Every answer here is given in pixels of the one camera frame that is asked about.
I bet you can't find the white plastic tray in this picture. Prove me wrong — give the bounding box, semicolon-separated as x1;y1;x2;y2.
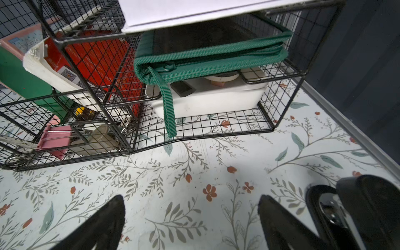
145;67;270;119

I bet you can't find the black stapler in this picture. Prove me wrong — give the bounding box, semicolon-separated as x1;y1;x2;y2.
305;175;400;250

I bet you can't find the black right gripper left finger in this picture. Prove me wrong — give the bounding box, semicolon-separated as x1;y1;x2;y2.
52;195;126;250

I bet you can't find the green folder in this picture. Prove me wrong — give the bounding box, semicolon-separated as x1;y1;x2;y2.
1;48;74;122

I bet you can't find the pink small box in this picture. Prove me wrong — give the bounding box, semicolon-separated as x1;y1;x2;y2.
36;116;72;160

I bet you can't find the red book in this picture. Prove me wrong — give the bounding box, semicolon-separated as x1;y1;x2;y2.
43;36;143;119

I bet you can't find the black wire desk organizer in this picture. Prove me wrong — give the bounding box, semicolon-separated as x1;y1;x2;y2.
1;1;345;171

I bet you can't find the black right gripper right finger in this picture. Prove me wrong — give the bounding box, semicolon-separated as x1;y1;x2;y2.
258;195;325;250

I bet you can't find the white paper stack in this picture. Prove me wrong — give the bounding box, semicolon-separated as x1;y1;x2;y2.
118;0;303;33

